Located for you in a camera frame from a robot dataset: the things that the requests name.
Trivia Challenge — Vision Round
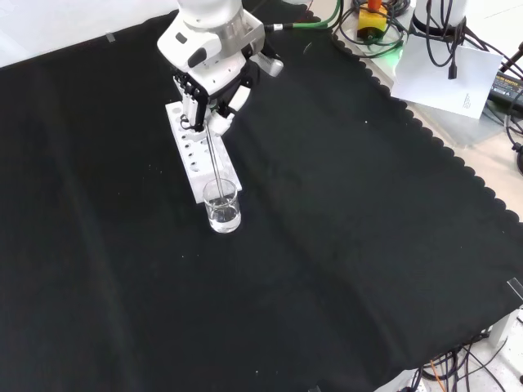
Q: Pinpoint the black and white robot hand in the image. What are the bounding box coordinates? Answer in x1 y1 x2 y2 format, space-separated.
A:
170 45 285 136

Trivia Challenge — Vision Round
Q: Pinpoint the clear glass rod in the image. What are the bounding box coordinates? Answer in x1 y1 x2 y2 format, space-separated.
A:
205 121 226 207

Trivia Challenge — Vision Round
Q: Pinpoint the white test tube rack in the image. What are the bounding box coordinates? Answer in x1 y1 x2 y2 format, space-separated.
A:
164 101 244 205

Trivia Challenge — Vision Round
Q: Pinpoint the glass beaker with water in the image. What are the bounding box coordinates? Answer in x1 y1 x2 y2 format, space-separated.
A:
202 178 243 235

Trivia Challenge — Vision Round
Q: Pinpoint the yellow stop button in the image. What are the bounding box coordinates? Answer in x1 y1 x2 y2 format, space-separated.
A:
356 0 390 43

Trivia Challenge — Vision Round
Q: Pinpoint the black bench cloth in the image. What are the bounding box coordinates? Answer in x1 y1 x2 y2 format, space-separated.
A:
0 7 523 392

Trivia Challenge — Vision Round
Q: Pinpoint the pale board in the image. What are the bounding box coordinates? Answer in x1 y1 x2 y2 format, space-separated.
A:
390 39 504 121

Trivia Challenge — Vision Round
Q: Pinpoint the black power adapter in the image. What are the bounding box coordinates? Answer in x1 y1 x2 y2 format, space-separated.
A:
487 69 523 108

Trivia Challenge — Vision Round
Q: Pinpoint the green cable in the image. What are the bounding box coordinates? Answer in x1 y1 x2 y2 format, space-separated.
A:
264 0 342 33

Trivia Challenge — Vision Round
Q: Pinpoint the black cable bundle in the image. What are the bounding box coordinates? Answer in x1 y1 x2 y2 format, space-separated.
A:
422 0 498 81

